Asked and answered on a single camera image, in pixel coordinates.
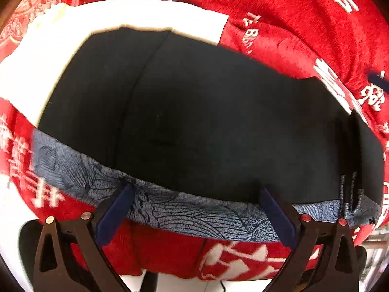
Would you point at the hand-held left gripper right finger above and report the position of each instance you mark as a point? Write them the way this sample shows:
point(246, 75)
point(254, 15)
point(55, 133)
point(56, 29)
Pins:
point(279, 219)

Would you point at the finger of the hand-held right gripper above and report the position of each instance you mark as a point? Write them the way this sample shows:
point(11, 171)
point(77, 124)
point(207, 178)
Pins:
point(352, 146)

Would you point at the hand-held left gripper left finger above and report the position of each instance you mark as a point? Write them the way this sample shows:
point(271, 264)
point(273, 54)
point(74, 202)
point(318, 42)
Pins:
point(114, 216)

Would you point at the black pants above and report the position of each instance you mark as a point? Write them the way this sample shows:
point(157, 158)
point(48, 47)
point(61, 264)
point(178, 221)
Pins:
point(197, 121)

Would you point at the grey floral cloth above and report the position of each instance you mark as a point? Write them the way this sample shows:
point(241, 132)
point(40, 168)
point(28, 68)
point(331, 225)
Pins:
point(197, 216)

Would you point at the red printed blanket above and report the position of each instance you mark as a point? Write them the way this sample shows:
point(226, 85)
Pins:
point(288, 21)

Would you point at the white cloth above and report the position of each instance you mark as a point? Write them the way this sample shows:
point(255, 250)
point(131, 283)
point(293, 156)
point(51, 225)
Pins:
point(30, 76)

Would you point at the red embroidered pillow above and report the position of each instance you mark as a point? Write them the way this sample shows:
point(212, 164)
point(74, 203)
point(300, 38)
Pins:
point(27, 15)

